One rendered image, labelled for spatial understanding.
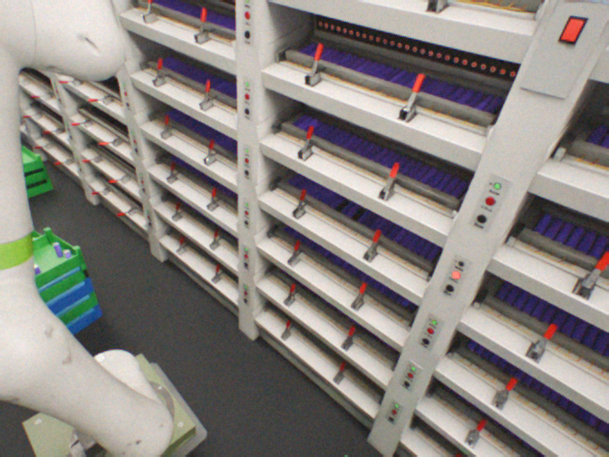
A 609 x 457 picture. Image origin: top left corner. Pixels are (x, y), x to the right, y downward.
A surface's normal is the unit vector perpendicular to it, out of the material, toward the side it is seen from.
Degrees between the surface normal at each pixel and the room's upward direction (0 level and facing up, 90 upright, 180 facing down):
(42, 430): 3
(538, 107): 90
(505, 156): 90
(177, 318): 0
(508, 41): 105
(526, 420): 16
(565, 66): 90
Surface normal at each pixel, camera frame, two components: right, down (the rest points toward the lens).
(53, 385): 0.76, 0.48
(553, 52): -0.65, 0.40
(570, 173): -0.08, -0.66
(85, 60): 0.42, 0.77
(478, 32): -0.66, 0.60
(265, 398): 0.10, -0.79
